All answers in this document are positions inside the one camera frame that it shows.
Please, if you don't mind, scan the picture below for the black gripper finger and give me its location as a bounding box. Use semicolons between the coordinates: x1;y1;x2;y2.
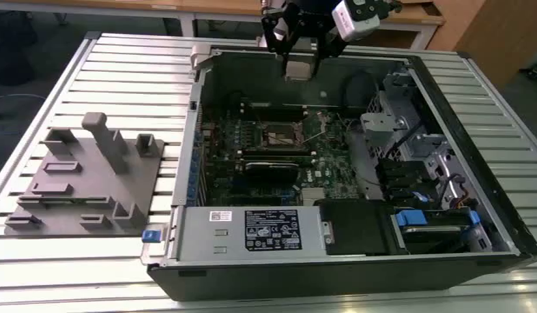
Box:
312;31;347;81
262;9;296;78

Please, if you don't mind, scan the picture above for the silver CPU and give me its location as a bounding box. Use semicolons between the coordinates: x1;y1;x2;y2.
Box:
284;61;316;82

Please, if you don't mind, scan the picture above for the CPU socket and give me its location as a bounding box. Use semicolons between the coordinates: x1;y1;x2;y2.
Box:
259;120;308;153

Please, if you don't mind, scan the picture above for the grey plastic case latch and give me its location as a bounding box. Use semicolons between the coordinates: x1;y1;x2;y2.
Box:
190;44;216;71

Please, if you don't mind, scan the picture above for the wooden desk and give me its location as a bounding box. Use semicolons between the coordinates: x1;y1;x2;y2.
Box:
0;0;199;37
182;0;447;50

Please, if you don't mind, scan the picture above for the silver drive cage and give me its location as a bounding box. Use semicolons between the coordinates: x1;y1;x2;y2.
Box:
359;91;427;157

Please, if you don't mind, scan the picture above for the wooden cabinet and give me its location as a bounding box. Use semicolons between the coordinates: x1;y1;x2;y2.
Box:
427;0;537;92

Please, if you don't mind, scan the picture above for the green motherboard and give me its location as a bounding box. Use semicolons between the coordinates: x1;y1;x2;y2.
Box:
200;106;371;208

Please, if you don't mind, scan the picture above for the graphics card with fan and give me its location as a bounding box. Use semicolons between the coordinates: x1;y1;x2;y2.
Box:
244;160;302;193

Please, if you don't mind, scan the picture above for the black front fan housing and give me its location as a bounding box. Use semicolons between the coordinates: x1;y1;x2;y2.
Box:
375;158;442;203

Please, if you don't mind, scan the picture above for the hard disk in blue carrier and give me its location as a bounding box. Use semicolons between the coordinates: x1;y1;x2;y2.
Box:
392;208;482;254

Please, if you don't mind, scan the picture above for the black office chair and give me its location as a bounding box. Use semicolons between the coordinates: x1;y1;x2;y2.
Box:
0;9;39;87

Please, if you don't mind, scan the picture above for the silver power supply unit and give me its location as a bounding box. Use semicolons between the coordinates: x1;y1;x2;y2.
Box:
164;205;328;261

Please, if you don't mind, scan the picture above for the grey parts rack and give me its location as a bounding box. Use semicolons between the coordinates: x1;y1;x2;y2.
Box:
3;112;167;236

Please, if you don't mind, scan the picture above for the black PC case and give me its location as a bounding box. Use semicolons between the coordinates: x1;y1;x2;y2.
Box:
140;44;537;303

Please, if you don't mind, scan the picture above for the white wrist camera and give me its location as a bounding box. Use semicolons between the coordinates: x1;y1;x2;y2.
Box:
331;0;382;42

